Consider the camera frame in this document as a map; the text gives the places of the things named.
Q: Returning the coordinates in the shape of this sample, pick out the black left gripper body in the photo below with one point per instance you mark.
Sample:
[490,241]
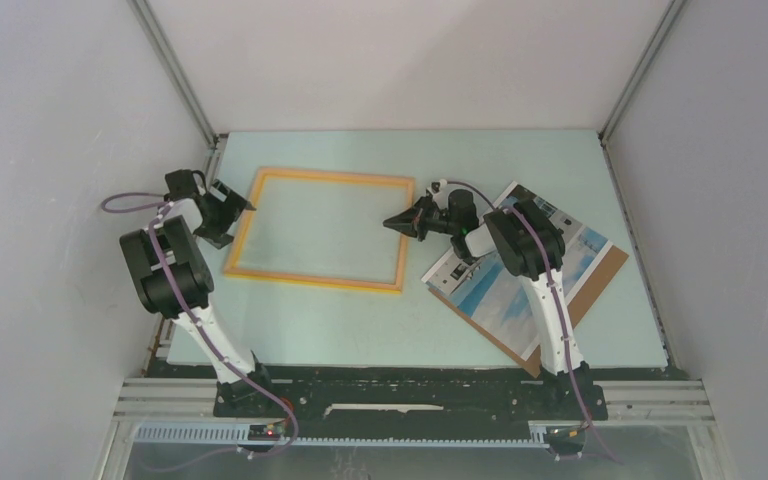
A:
[216,218]

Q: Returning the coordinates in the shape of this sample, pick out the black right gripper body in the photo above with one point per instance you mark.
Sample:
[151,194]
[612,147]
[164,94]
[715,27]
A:
[436,220]

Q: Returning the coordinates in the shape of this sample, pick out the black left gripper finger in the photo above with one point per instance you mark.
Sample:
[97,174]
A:
[228,204]
[217,239]

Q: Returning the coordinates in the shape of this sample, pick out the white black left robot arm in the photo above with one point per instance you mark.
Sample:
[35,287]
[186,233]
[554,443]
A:
[172,279]

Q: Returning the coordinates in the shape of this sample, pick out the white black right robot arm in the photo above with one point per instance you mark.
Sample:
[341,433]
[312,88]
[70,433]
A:
[530,248]

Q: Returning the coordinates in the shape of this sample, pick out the brown cardboard backing board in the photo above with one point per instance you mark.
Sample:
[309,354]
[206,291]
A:
[493,302]

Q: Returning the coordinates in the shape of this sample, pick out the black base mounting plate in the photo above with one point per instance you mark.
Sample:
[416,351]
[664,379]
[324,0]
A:
[429,404]

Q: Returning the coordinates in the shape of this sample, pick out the small electronics board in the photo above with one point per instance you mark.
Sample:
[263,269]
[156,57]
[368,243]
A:
[269,432]

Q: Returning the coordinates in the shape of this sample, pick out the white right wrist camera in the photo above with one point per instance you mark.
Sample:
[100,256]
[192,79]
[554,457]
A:
[437,187]

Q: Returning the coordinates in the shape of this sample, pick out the left aluminium corner post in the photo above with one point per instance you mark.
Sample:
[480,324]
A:
[169,61]

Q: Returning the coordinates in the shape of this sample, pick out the aluminium corner post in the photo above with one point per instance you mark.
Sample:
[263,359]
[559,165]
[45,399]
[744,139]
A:
[666,24]
[169,61]

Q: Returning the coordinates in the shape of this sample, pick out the aluminium rail front frame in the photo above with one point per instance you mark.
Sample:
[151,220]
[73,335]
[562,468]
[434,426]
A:
[180,406]

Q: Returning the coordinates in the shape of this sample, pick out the right aluminium corner post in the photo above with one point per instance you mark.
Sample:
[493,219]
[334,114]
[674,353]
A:
[666,24]

